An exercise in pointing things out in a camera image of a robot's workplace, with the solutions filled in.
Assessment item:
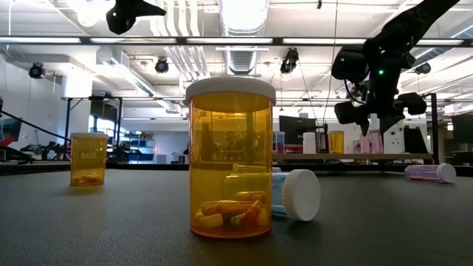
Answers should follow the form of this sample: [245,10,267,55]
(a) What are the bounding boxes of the blue storage shelves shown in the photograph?
[123,131,156,163]

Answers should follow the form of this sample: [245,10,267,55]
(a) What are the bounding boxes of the black metal shelf frame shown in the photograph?
[378,92,446,166]

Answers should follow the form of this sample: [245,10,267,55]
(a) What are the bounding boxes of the black overhead crossbar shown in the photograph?
[0,35,473,48]

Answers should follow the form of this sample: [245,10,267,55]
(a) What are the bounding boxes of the thin black tether cable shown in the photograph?
[0,109,72,143]

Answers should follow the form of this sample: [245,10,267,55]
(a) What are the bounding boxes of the wooden shelf board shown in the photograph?
[273,153,434,161]

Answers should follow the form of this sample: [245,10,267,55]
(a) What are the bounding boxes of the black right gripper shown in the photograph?
[334,51,429,138]

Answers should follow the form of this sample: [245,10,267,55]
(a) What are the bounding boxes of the black metal frame stand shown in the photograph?
[61,95,123,160]

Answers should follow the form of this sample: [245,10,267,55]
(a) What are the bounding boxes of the blue pill bottle white cap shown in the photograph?
[271,166,321,222]

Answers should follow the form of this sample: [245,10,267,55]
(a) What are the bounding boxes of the pink pill bottle white cap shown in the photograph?
[370,129,384,154]
[404,163,457,185]
[359,133,372,154]

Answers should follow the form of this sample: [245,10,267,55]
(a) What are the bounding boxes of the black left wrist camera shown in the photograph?
[106,1,140,36]

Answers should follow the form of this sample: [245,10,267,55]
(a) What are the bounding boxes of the amber pill bottle white cap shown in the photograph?
[184,76,277,239]
[69,132,110,186]
[327,130,345,154]

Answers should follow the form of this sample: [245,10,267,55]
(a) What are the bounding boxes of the black monitor blue screen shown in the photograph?
[0,117,24,143]

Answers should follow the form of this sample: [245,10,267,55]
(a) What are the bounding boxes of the black aluminium rig frame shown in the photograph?
[0,160,473,177]

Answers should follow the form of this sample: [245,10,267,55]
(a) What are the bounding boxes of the black computer monitor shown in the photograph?
[279,115,319,146]
[451,113,473,149]
[403,126,429,154]

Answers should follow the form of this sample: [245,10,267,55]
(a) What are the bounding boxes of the black table mat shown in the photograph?
[0,168,473,266]

